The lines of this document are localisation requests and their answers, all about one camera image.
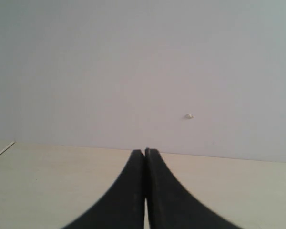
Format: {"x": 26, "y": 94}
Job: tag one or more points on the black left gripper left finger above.
{"x": 123, "y": 204}

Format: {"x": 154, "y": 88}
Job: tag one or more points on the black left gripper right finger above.
{"x": 170, "y": 205}

